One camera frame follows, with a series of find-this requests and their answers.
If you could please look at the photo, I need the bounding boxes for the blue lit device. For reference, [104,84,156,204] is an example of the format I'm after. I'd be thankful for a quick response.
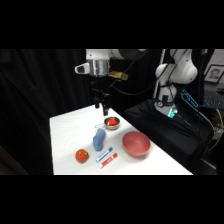
[180,88,200,110]

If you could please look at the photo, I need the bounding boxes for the red ball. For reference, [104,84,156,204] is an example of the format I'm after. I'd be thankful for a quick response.
[75,148,90,164]

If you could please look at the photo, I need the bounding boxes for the yellowish wrist camera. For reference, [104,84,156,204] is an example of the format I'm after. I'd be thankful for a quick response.
[108,70,129,82]

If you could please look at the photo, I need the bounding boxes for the pink bowl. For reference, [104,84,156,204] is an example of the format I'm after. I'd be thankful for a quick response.
[121,130,152,158]

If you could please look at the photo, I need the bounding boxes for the framed portrait picture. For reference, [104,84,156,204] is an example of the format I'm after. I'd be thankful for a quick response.
[203,64,224,84]

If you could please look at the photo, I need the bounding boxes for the black robot stand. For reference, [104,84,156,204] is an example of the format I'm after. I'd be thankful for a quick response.
[123,97,215,175]

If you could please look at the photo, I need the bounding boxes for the small metal cup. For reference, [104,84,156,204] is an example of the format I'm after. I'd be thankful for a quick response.
[95,116,122,131]

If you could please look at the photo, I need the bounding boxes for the red marker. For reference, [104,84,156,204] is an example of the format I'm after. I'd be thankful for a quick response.
[99,152,119,169]

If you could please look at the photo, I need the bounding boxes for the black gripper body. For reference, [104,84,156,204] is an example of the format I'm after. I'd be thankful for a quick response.
[89,75,111,104]

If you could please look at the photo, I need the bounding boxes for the blue marker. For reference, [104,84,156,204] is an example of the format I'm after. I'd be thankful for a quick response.
[95,147,114,163]

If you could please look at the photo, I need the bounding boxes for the blue plush cloth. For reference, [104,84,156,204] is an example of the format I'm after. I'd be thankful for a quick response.
[92,128,107,152]

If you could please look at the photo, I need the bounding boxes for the black curtain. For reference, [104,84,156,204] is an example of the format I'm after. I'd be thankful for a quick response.
[0,49,161,176]

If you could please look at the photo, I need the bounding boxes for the yellow cable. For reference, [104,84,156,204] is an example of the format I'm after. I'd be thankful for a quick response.
[209,107,224,152]

